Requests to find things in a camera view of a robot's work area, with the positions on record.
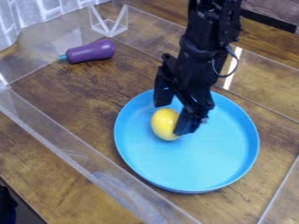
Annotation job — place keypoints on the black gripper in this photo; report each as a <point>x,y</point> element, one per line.
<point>185,76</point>

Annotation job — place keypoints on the yellow lemon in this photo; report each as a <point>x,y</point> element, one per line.
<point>162,123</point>

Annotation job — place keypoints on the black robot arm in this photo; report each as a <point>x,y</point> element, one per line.
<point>213,24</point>

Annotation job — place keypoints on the blue round tray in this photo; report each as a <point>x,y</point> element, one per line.
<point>200,162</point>

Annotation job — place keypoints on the purple toy eggplant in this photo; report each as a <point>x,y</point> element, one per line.
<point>97,50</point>

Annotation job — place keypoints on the clear acrylic barrier wall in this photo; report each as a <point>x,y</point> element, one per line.
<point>58,159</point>

